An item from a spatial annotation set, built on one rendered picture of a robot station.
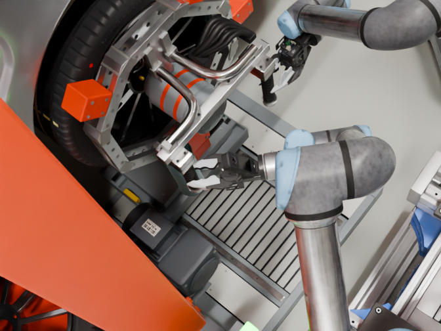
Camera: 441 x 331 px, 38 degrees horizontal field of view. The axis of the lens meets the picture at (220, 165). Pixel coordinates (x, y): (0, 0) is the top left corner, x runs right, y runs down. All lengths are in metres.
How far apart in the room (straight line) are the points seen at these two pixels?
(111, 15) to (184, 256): 0.86
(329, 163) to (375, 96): 1.57
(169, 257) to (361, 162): 1.05
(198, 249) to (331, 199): 0.95
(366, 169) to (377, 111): 1.53
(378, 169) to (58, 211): 0.61
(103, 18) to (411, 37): 0.72
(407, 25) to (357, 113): 1.29
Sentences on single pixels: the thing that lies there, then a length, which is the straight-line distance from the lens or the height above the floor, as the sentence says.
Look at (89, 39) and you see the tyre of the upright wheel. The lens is 1.61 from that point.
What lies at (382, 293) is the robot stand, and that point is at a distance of 2.24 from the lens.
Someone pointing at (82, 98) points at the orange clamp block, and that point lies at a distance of 1.56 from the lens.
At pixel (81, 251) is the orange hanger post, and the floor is 1.49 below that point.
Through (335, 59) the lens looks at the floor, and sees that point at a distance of 2.84.
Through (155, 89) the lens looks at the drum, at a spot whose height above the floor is 0.90.
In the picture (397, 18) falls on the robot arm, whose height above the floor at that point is 1.22.
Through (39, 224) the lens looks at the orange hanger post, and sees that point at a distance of 0.87.
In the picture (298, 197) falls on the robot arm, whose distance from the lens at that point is 1.20.
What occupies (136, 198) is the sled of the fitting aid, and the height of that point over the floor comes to 0.18.
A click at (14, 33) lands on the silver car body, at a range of 1.43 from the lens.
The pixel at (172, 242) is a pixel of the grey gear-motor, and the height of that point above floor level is 0.39.
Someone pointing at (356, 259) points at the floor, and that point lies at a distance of 2.48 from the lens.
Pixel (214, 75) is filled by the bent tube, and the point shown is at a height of 1.01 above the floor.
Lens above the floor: 2.39
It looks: 65 degrees down
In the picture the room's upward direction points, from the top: 19 degrees counter-clockwise
